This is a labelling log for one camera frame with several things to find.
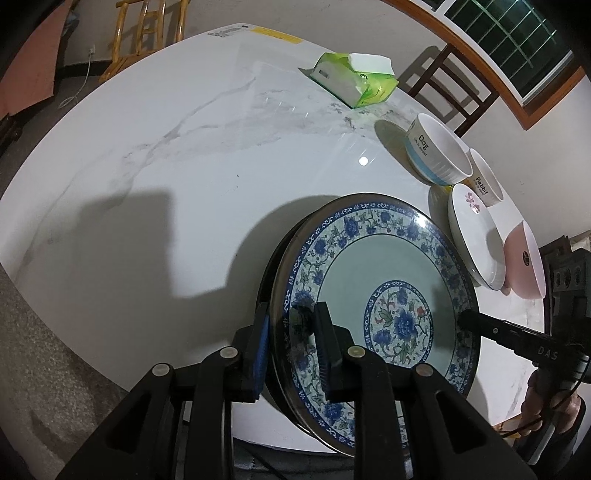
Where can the dark wooden chair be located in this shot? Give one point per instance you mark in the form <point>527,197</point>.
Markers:
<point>551,251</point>
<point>475,70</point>

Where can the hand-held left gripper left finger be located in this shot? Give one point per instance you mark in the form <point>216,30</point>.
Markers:
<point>262,344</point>

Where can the wooden framed window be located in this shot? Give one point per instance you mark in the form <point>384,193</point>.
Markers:
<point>508,27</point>

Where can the pink bowl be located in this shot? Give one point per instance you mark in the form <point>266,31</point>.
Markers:
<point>521,258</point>

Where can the white plate with pink flower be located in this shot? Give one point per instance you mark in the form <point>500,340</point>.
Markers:
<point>480,240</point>

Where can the yellow and white label sticker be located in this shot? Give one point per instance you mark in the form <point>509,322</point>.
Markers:
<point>272,32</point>

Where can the pink board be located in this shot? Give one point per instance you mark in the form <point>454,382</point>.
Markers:
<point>27,60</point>

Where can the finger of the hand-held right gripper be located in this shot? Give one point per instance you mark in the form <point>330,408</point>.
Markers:
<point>498,330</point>

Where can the person's right hand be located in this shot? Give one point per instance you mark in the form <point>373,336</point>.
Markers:
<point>532,406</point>

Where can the bamboo chair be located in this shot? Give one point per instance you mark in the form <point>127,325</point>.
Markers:
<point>119,32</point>

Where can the blue floral plate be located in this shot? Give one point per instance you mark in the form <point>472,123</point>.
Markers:
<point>369,263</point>

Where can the small white printed cup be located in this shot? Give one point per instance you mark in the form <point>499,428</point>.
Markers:
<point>485,184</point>

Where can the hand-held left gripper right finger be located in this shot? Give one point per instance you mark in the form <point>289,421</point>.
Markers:
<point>323,353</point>

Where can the white bowl with blue stripes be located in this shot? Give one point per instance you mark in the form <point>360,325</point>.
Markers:
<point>438,147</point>

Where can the green tissue pack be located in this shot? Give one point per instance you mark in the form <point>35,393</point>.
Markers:
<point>341,78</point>

